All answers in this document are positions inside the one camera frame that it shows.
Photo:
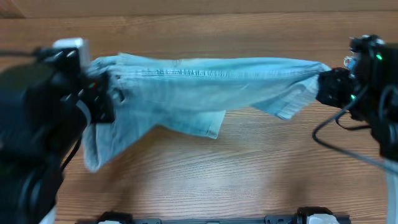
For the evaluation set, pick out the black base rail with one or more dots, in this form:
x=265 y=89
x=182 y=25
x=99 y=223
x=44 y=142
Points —
x=269 y=219

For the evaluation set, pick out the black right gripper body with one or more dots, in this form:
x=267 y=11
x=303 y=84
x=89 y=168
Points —
x=333 y=88

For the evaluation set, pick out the blue denim garment pile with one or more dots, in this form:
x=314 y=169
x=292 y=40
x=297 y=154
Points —
x=350 y=62

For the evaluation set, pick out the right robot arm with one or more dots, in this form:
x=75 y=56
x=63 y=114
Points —
x=366 y=89

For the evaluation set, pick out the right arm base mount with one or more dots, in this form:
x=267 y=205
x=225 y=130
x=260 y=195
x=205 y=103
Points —
x=315 y=215

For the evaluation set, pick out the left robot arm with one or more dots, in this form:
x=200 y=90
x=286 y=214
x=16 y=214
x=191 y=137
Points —
x=45 y=107

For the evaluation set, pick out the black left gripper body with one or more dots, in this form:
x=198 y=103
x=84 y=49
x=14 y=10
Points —
x=101 y=101

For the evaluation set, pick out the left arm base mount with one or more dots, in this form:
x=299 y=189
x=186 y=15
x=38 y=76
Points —
x=115 y=218

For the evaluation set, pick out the light blue denim shorts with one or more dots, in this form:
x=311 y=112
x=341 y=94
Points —
x=191 y=96

